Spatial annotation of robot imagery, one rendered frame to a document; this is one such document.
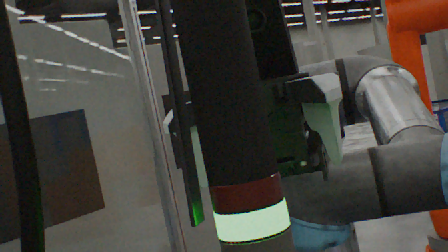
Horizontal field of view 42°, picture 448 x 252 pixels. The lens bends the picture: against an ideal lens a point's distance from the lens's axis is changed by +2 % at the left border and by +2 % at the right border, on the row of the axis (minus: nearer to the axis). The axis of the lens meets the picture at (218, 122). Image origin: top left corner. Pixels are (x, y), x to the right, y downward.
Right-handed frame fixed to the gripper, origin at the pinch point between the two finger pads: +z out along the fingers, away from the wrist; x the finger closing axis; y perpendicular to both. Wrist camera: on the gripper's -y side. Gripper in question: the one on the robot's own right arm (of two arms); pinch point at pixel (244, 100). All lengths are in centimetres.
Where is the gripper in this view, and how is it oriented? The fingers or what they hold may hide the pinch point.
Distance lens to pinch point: 34.4
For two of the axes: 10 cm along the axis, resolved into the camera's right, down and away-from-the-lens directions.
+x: -9.6, 1.9, 2.0
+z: -1.9, 0.9, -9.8
